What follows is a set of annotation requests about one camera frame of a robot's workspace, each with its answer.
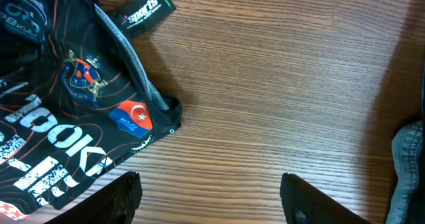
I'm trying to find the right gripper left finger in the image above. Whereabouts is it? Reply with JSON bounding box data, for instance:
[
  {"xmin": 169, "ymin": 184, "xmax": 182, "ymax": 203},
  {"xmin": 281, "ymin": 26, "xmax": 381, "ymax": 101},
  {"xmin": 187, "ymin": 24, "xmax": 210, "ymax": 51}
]
[{"xmin": 46, "ymin": 171, "xmax": 142, "ymax": 224}]

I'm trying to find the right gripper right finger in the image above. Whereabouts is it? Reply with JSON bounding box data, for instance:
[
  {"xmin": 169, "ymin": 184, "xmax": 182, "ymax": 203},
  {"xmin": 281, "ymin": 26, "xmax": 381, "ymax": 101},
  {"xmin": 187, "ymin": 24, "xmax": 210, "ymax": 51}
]
[{"xmin": 280, "ymin": 173, "xmax": 370, "ymax": 224}]

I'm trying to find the black orange-patterned cycling jersey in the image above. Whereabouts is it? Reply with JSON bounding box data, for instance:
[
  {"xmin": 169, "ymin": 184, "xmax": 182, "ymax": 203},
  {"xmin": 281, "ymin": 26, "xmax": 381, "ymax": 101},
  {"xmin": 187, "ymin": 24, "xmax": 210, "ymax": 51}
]
[{"xmin": 1, "ymin": 0, "xmax": 182, "ymax": 221}]

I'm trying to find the grey mesh garment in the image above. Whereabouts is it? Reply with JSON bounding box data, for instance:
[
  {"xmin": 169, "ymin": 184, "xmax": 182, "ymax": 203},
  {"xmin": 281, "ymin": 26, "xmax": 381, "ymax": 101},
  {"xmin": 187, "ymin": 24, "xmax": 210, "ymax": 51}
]
[{"xmin": 384, "ymin": 60, "xmax": 425, "ymax": 224}]

